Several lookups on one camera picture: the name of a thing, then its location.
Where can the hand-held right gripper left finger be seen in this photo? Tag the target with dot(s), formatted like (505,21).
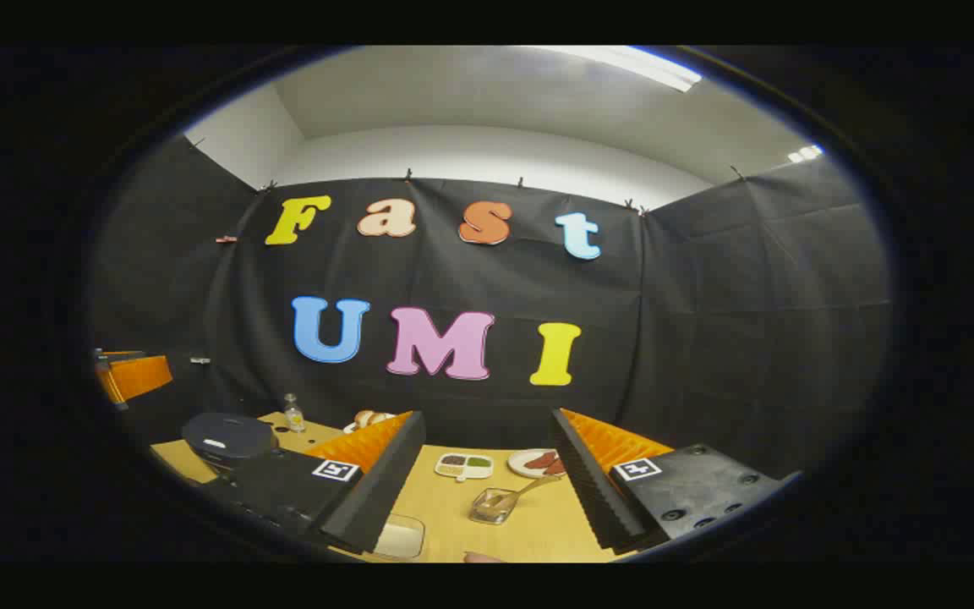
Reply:
(377,491)

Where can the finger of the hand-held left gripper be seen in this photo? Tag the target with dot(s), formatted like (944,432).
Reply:
(140,376)

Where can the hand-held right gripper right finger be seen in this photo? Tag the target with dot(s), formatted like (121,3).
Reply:
(593,495)

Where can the clear tray of rice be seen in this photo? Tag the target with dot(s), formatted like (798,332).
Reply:
(402,537)

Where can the wooden spoon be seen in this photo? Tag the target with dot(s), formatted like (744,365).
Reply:
(529,486)

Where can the dark rice cooker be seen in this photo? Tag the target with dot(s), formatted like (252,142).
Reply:
(227,436)

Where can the red meat slice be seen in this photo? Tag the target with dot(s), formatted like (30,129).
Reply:
(542,461)
(556,468)

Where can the white toaster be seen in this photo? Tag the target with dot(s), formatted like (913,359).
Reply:
(349,428)

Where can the toasted bread slice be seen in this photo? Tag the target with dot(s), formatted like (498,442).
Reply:
(363,418)
(383,418)

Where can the white round plate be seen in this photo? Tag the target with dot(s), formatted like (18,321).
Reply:
(521,463)

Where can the white divided grain dish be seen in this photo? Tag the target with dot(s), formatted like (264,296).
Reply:
(463,466)

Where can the small glass bottle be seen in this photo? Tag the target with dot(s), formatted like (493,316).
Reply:
(294,416)

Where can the black backdrop cloth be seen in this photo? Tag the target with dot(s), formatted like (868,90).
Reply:
(690,321)

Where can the small ceiling light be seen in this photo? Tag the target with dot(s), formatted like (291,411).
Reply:
(806,154)

